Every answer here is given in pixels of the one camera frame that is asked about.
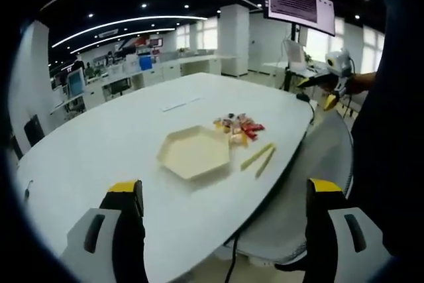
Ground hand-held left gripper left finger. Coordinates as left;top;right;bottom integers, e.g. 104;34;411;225
61;179;147;283

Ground black office chair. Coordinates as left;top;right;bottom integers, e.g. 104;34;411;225
23;114;46;148

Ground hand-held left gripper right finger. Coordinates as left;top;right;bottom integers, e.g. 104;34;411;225
306;178;392;283

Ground blue storage box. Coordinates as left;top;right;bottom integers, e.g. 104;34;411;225
138;55;154;72

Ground black monitor stand pole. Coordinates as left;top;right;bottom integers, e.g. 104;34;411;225
290;23;301;45

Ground person's dark clothing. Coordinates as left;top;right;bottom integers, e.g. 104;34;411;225
350;0;424;259

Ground cream hexagonal container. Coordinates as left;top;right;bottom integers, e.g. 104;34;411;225
156;125;231;182

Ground thin black table cable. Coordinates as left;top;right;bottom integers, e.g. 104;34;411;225
295;93;318;127

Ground large computer monitor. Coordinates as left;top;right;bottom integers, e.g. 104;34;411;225
263;0;337;37

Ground pile of food snacks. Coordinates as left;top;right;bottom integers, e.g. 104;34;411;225
212;112;267;148

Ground person's right hand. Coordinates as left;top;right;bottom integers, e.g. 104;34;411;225
346;71;378;95

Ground long white office counter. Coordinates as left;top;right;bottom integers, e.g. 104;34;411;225
82;53;239;110

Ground grey mesh office chair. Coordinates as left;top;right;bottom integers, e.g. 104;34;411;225
223;109;354;266

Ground white square pillar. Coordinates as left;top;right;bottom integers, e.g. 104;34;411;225
219;4;250;78

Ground white laptop on stand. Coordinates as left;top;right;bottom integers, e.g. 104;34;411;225
283;38;319;77

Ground yellow-green food tongs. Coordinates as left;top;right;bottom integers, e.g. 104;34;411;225
239;142;277;178

